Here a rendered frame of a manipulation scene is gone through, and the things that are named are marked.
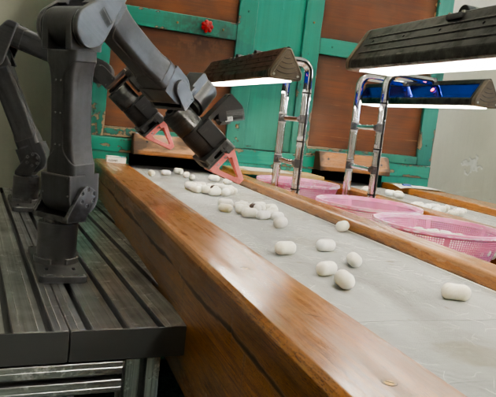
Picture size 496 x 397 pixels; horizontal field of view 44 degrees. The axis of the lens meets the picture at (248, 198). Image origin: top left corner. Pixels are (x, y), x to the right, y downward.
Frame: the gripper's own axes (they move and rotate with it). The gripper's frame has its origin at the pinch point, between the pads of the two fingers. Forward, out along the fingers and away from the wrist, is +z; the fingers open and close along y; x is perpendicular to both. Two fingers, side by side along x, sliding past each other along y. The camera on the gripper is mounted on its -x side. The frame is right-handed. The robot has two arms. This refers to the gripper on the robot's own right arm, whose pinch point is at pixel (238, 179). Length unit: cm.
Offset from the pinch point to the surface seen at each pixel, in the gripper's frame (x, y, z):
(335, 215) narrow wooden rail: -9.0, -5.5, 19.5
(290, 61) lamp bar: -28.2, 9.4, -7.2
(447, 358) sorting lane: 8, -76, 2
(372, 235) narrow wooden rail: -8.2, -20.9, 20.1
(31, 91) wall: 15, 163, -41
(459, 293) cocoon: -2, -59, 12
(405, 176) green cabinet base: -62, 87, 78
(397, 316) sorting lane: 7, -64, 3
